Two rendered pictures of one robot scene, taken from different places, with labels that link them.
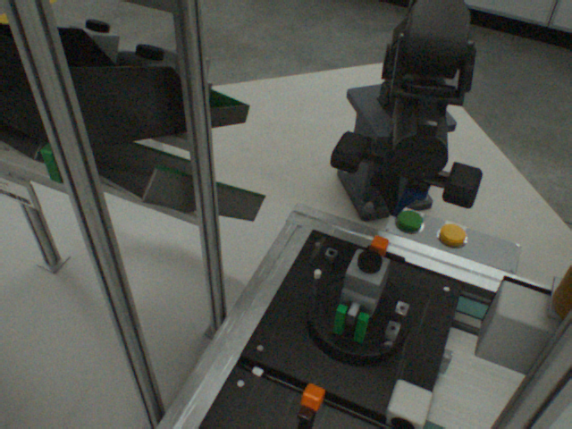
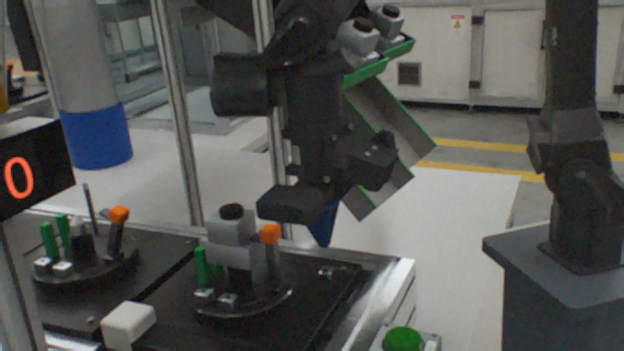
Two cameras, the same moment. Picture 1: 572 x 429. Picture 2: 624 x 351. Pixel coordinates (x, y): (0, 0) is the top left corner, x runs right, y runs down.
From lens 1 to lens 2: 0.97 m
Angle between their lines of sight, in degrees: 77
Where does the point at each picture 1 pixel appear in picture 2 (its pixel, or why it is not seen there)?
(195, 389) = (194, 231)
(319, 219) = (392, 275)
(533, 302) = (21, 125)
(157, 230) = (406, 237)
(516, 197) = not seen: outside the picture
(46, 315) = not seen: hidden behind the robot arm
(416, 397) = (128, 317)
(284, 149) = not seen: hidden behind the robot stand
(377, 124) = (511, 236)
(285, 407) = (160, 263)
